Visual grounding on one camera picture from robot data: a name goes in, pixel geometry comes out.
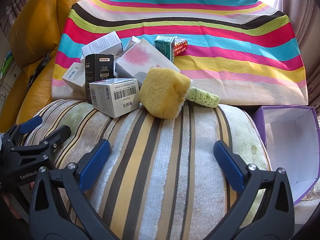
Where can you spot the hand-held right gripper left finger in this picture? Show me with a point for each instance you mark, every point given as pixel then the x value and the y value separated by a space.
pixel 95 165

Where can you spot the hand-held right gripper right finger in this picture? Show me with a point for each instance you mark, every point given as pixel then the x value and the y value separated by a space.
pixel 230 166

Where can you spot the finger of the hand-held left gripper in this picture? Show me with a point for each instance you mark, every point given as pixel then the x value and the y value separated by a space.
pixel 30 125
pixel 60 133

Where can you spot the white box with barcode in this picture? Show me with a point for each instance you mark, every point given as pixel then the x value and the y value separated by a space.
pixel 73 77
pixel 112 100

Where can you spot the purple cardboard box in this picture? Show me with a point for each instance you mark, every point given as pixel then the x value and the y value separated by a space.
pixel 287 142

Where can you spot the green sponge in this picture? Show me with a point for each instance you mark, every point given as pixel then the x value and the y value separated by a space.
pixel 202 97

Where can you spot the black box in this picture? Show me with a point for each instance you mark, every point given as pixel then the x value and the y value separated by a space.
pixel 98 67

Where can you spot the yellow sponge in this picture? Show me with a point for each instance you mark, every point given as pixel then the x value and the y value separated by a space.
pixel 162 92

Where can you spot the white box pink flower print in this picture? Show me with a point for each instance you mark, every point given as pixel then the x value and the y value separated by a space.
pixel 142 60

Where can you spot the green box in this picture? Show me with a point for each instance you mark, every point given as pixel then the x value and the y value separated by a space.
pixel 163 45

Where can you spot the person's left hand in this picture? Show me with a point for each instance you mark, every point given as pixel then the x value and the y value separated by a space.
pixel 10 205

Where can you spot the white drawer cabinet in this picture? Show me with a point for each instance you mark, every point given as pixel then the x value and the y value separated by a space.
pixel 10 77

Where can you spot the dark patterned cloth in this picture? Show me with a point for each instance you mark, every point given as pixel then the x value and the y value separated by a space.
pixel 37 72

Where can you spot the yellow leather sofa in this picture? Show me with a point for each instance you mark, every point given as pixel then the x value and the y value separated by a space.
pixel 32 30

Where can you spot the white box with fine print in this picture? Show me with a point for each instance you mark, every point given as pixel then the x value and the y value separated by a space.
pixel 102 45

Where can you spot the small white box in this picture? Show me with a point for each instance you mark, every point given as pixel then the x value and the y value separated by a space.
pixel 131 43

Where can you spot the floral lace curtain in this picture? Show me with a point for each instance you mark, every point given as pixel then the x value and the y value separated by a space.
pixel 313 87

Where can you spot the red box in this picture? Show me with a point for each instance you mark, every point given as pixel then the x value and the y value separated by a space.
pixel 180 45

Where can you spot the colourful striped cloth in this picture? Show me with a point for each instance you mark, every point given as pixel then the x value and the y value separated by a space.
pixel 200 30

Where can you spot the beige drape curtain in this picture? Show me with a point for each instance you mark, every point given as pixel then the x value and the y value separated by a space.
pixel 295 17

